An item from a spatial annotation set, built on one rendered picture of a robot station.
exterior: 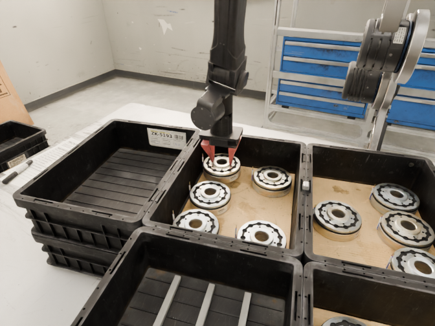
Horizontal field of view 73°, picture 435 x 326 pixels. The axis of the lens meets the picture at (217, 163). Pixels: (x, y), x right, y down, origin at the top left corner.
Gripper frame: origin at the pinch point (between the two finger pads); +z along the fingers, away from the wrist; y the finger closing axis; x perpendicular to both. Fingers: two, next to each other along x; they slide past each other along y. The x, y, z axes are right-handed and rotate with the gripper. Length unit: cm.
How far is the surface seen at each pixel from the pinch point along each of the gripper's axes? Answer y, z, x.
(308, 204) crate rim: 22.6, -4.3, -16.6
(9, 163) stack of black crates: -116, 37, 22
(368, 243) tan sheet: 36.8, 6.0, -14.6
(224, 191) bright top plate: 3.2, 2.5, -9.7
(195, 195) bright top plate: -3.4, 2.6, -12.8
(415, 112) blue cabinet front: 103, 53, 166
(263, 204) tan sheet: 13.1, 5.9, -8.3
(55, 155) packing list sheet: -73, 18, 12
